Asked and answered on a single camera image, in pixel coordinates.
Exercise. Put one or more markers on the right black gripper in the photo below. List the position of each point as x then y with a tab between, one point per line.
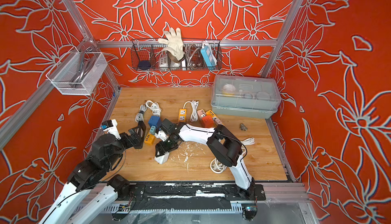
164	149

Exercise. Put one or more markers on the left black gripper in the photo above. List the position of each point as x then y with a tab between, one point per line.
137	138

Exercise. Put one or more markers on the white cube plug adapter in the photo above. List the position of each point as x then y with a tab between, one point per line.
161	159

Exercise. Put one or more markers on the red cube plug adapter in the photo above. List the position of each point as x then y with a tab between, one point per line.
207	121

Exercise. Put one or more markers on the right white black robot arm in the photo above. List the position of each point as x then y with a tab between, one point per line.
226	148

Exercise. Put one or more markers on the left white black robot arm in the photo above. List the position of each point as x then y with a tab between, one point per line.
105	155

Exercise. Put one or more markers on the yellow strip with teal plug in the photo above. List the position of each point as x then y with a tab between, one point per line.
150	136

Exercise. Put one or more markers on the blue cube plug adapter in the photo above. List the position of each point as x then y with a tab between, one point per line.
154	121

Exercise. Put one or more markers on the yellow strip with pink plug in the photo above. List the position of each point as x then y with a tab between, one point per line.
216	120

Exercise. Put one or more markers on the white socket in basket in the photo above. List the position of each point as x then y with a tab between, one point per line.
163	62

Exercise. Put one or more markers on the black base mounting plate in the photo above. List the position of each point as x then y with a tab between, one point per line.
192	189

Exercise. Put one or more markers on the small grey metal clip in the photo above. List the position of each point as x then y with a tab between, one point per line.
243	127

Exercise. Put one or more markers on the dark blue round object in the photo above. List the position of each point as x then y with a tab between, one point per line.
144	65

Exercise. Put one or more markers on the grey lidded plastic box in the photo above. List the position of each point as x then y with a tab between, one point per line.
245	96

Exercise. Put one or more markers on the white work glove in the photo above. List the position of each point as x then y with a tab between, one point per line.
174	43

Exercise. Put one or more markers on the light blue power strip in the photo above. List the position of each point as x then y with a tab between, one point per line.
208	56

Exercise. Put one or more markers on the black wire wall basket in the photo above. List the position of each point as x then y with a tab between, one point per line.
188	55

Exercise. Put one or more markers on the white wire mesh basket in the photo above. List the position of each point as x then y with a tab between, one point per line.
77	72

